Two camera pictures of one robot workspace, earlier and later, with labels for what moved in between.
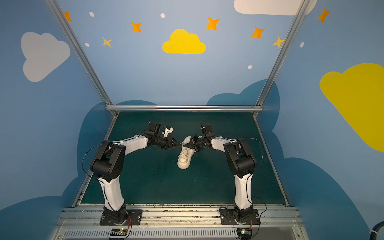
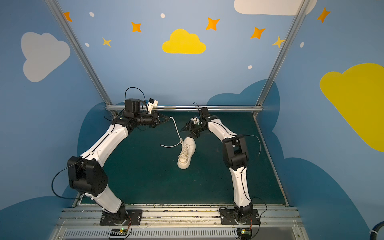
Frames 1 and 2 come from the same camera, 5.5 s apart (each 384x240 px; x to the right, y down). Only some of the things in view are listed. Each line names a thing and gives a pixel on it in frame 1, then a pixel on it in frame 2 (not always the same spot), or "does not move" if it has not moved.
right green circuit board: [245, 233] does not move
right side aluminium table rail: [270, 161] does not move
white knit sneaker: [185, 156] does not move
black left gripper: [169, 142] -> [159, 119]
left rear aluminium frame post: [75, 43] does not move
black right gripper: [197, 142] -> [193, 127]
